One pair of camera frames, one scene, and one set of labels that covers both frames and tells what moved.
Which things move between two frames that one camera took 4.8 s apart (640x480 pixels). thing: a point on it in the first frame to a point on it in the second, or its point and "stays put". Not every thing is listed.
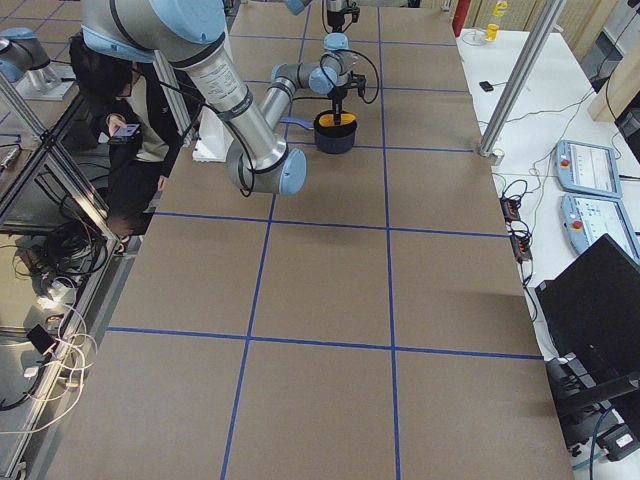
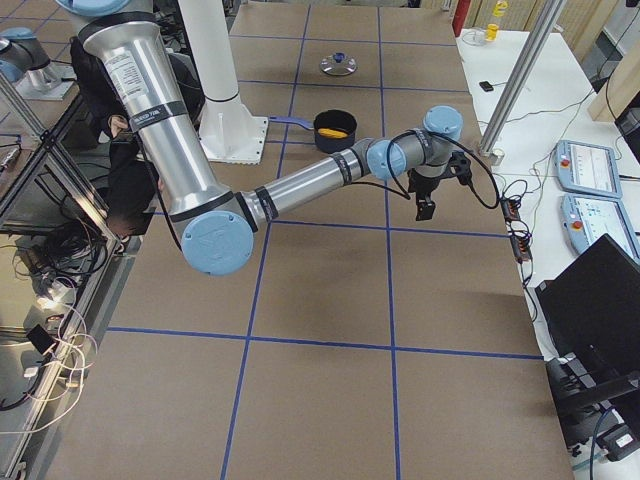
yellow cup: [492, 32] stays put
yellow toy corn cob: [328, 120] to [330, 132]
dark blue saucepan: [334, 140] stays put
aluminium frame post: [520, 76] stays put
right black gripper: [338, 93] to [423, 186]
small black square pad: [488, 87] stays put
